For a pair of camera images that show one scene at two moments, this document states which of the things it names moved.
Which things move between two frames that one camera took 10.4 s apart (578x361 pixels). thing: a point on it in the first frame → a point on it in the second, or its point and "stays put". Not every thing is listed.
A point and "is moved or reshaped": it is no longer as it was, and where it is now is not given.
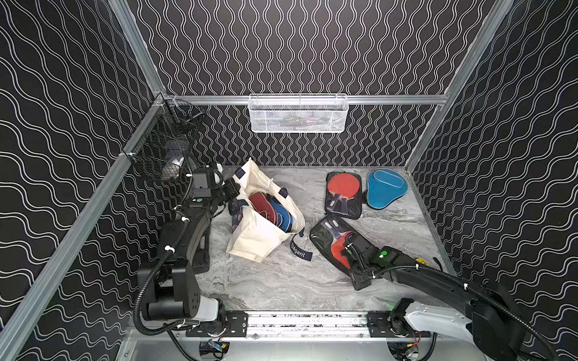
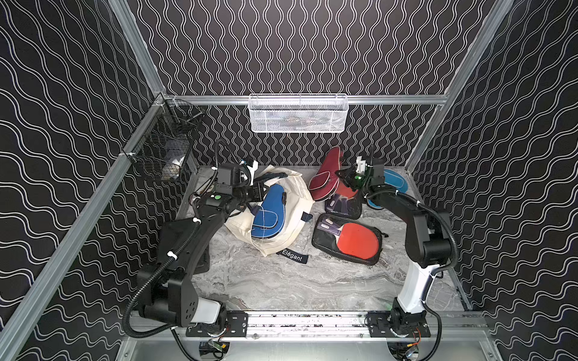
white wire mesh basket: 298,113 stays put
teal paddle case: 382,186 stays put
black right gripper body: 357,272 → 356,180
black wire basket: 159,148 stays put
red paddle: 343,195 stays put
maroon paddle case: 263,207 → 323,183
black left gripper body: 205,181 → 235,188
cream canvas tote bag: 255,235 is moved or reshaped
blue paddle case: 285,219 is moved or reshaped
